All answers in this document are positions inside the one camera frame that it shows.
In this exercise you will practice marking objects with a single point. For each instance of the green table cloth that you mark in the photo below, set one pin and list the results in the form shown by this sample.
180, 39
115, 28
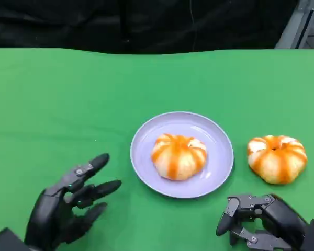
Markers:
157, 86

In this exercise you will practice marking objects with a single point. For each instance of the orange and white bread roll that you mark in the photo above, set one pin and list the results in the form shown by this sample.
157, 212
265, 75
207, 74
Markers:
178, 159
277, 162

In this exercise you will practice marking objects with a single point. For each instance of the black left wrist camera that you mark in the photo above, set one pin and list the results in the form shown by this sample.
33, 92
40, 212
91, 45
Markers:
5, 241

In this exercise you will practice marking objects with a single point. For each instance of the black backdrop curtain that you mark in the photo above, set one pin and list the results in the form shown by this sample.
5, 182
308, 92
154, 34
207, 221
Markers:
94, 23

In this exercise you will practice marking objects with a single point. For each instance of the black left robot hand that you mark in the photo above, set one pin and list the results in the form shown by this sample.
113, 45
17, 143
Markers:
49, 217

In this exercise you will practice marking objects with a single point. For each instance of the grey aluminium frame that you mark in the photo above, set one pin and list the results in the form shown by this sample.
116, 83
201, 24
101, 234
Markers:
293, 28

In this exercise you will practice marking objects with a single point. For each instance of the lilac plate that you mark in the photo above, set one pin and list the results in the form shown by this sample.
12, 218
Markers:
144, 157

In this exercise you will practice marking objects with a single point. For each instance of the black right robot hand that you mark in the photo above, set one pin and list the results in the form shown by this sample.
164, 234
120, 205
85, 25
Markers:
282, 217

